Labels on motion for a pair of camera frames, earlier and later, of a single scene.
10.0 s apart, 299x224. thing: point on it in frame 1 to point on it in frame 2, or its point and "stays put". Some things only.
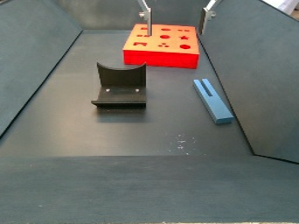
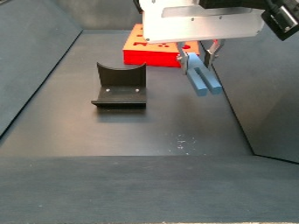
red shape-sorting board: x=171 y=45 stays put
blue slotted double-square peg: x=213 y=102 to x=200 y=78
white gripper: x=205 y=16 to x=183 y=20
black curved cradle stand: x=123 y=87 stays put
